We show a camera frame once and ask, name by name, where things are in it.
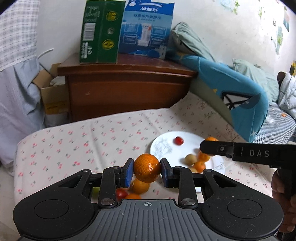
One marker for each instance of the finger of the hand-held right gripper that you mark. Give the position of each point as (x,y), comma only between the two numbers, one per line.
(215,148)

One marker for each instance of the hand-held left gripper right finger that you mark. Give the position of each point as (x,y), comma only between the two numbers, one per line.
(165,173)

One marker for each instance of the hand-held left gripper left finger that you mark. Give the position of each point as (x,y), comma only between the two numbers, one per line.
(127,173)

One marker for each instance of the small mandarin orange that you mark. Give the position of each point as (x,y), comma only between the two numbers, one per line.
(211,139)

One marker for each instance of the pile of orange mandarins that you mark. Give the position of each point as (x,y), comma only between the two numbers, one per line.
(140,187)

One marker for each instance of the large mandarin orange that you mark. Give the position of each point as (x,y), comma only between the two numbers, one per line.
(146,168)

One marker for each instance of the red cherry tomato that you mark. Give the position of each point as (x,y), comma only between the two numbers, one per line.
(178,140)
(121,193)

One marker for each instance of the brown longan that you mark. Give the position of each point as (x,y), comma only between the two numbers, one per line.
(190,159)
(193,170)

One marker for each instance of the white ceramic plate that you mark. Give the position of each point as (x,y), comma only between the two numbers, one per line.
(166,143)

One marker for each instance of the person's right hand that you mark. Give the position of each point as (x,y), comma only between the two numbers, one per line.
(289,215)

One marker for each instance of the striped bed sheet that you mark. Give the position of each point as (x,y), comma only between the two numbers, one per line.
(277,125)

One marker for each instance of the floral print bed sheet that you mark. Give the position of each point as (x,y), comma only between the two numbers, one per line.
(201,109)

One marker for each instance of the cherry print tablecloth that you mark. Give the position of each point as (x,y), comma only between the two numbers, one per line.
(81,148)

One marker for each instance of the white puffy jacket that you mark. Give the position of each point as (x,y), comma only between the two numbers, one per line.
(288,92)

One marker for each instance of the blue pillow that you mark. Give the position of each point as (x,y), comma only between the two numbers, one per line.
(231,81)

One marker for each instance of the pale green blanket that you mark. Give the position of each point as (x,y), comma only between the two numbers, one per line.
(254,74)

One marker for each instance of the brown wooden nightstand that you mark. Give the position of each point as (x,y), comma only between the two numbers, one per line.
(115,92)

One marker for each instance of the brown cardboard box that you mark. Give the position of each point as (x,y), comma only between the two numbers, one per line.
(53,97)

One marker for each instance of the pale green pillow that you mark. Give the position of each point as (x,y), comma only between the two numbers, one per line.
(189,37)

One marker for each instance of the white rounded object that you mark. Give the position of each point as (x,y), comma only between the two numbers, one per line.
(57,81)

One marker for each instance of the light blue cloth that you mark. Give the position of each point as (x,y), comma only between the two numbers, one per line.
(18,104)

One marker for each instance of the blue carton box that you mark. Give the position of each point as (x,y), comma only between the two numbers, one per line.
(143,27)

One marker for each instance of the green carton box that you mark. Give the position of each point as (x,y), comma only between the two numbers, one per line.
(101,34)

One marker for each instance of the white curved tube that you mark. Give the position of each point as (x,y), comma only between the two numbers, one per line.
(44,53)

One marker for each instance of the plaid curtain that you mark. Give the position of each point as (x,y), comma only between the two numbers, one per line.
(16,34)

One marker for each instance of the small wall picture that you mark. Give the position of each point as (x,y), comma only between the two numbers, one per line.
(286,19)

